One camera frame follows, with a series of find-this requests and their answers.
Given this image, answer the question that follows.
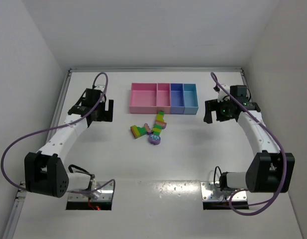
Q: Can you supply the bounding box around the green yellow orange brick stack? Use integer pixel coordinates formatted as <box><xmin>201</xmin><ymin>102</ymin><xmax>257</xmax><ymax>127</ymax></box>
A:
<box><xmin>130</xmin><ymin>125</ymin><xmax>147</xmax><ymax>139</ymax></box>

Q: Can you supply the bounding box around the long multicolour brick stack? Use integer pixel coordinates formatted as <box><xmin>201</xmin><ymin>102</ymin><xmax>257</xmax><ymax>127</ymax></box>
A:
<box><xmin>152</xmin><ymin>111</ymin><xmax>167</xmax><ymax>136</ymax></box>

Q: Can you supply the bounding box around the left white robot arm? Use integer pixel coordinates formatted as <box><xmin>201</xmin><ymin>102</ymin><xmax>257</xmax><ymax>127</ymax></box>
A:
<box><xmin>24</xmin><ymin>86</ymin><xmax>113</xmax><ymax>198</ymax></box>

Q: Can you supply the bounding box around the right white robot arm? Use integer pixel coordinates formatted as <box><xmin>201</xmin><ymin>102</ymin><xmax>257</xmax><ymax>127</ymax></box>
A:
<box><xmin>204</xmin><ymin>85</ymin><xmax>284</xmax><ymax>193</ymax></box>

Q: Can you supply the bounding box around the light blue bin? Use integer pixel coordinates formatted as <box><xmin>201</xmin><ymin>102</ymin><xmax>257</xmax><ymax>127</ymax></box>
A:
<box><xmin>184</xmin><ymin>84</ymin><xmax>199</xmax><ymax>115</ymax></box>

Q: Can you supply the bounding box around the large pink bin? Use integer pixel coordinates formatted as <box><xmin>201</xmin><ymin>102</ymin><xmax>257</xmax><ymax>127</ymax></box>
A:
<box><xmin>129</xmin><ymin>83</ymin><xmax>157</xmax><ymax>114</ymax></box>

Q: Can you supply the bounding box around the dark blue bin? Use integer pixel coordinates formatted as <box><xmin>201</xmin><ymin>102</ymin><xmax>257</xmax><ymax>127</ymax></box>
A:
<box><xmin>170</xmin><ymin>83</ymin><xmax>185</xmax><ymax>115</ymax></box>

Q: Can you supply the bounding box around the purple flower brick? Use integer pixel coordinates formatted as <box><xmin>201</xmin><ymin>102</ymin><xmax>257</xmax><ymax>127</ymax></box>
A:
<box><xmin>148</xmin><ymin>134</ymin><xmax>161</xmax><ymax>145</ymax></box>

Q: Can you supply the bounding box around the small pink bin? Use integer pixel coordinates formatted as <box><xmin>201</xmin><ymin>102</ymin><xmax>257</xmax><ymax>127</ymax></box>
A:
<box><xmin>156</xmin><ymin>83</ymin><xmax>171</xmax><ymax>114</ymax></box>

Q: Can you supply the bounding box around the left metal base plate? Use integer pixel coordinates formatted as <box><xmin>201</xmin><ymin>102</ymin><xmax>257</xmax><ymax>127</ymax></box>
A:
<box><xmin>67</xmin><ymin>179</ymin><xmax>115</xmax><ymax>203</ymax></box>

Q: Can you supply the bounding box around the metal base plate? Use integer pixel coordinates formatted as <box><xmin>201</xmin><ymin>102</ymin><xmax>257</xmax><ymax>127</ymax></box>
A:
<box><xmin>67</xmin><ymin>179</ymin><xmax>115</xmax><ymax>203</ymax></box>
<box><xmin>201</xmin><ymin>181</ymin><xmax>248</xmax><ymax>203</ymax></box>

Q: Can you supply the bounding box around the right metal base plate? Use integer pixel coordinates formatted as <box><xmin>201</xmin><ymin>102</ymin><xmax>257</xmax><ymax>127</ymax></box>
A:
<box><xmin>201</xmin><ymin>181</ymin><xmax>248</xmax><ymax>203</ymax></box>

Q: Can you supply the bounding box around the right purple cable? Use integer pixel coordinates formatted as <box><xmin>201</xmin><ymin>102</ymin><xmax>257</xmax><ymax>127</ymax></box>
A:
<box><xmin>209</xmin><ymin>72</ymin><xmax>286</xmax><ymax>216</ymax></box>

